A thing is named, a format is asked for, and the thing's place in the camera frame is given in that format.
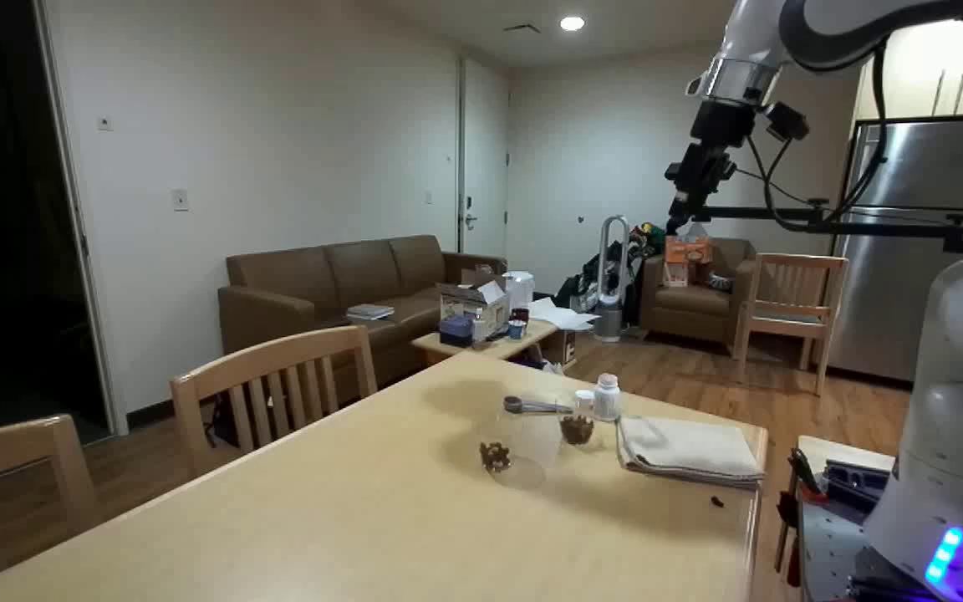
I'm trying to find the brown armchair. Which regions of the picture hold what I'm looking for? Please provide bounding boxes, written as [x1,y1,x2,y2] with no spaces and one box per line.
[639,234,762,348]

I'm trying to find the grey perforated mount plate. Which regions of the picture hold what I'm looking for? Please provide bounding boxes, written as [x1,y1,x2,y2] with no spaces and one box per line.
[795,498,880,602]

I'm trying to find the large brown pine cone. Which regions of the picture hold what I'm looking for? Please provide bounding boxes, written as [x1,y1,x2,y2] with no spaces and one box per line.
[557,410,598,448]

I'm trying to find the wooden slat-back chair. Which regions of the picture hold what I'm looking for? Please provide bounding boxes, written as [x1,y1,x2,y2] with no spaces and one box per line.
[730,246,850,393]

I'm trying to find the clear plastic bottle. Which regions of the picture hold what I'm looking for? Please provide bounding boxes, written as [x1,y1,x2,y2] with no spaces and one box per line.
[591,372,625,426]

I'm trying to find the wooden dining chair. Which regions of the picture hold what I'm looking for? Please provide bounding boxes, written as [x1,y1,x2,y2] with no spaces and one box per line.
[167,322,380,483]
[0,410,100,582]

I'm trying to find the black orange bar clamp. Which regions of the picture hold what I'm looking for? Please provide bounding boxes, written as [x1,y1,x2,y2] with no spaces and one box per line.
[771,448,810,586]

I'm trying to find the orange bag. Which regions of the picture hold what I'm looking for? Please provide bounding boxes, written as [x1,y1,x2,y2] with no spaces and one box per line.
[662,232,717,293]

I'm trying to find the black camera cable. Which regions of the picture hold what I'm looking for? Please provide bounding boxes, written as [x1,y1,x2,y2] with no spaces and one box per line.
[743,31,896,228]

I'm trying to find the wooden coffee table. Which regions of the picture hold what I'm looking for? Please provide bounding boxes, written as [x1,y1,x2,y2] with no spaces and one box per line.
[409,313,577,373]

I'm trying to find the grey measuring spoon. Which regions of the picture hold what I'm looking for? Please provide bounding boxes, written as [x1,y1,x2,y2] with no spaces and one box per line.
[502,391,574,418]

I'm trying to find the stainless steel fridge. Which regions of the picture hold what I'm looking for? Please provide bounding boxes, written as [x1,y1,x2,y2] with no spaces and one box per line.
[828,109,963,389]

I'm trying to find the white carton box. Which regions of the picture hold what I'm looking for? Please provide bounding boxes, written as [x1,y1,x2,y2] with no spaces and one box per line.
[498,269,539,319]

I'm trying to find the black camera mount boom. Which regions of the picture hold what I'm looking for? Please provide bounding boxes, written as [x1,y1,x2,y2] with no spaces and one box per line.
[700,201,963,258]

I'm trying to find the brown leather sofa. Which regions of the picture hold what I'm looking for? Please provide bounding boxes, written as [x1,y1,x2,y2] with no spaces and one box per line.
[212,232,507,389]

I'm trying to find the beige folded cloth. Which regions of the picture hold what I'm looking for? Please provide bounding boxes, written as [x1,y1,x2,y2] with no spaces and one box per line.
[610,415,766,490]

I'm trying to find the white room door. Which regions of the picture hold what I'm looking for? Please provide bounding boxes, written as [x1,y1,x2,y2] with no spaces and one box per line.
[458,54,510,261]

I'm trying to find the white loose papers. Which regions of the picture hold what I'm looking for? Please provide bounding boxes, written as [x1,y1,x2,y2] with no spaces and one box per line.
[526,296,603,335]

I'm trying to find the grey book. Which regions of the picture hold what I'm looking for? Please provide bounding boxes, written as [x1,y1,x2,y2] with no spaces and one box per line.
[345,296,398,328]

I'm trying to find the beige upper cabinet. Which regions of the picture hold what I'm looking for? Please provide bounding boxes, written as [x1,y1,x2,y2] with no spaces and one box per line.
[853,11,963,121]

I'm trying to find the small brown pine cone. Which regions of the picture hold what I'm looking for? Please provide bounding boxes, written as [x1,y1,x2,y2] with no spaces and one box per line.
[478,439,510,475]

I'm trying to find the clear storage box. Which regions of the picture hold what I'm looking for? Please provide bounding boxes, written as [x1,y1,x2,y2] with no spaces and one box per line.
[433,276,510,348]

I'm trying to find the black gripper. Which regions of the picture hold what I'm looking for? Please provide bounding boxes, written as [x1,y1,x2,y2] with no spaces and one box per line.
[662,100,759,234]

